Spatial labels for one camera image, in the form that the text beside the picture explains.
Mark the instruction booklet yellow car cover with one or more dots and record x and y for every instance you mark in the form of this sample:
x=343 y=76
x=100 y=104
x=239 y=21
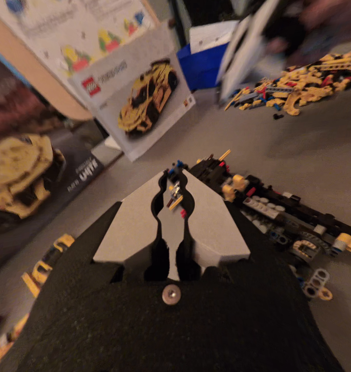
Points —
x=152 y=96

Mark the yellow toy beam red pins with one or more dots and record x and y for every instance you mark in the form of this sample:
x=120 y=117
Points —
x=1 y=348

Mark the white poster colourful bricks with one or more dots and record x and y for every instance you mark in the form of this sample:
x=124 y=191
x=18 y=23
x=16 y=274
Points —
x=62 y=29

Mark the white printed leaflet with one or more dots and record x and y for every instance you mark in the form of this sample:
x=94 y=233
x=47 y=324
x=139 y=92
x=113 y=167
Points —
x=210 y=35

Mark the black toy car chassis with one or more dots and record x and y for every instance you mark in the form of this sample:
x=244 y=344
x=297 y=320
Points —
x=280 y=203

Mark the yellow toy car side panel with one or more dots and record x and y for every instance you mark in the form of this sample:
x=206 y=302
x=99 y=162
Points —
x=44 y=267

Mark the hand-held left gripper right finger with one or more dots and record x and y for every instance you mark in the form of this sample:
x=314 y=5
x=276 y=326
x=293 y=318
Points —
x=219 y=229

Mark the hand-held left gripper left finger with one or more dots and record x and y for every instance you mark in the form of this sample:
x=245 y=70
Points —
x=129 y=232

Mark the pile of toy building pieces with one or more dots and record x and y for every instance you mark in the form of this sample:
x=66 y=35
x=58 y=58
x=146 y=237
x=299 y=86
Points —
x=303 y=84

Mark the blue plastic bin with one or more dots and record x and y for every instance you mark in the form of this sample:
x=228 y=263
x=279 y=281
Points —
x=201 y=69

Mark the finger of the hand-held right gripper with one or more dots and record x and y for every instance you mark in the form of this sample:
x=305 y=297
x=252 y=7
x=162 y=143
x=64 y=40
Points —
x=235 y=49
x=251 y=52

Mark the dark toy set box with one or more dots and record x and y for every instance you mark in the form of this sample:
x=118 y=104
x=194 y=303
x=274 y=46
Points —
x=70 y=162

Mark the grey desk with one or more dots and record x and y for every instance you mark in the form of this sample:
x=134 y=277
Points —
x=265 y=139

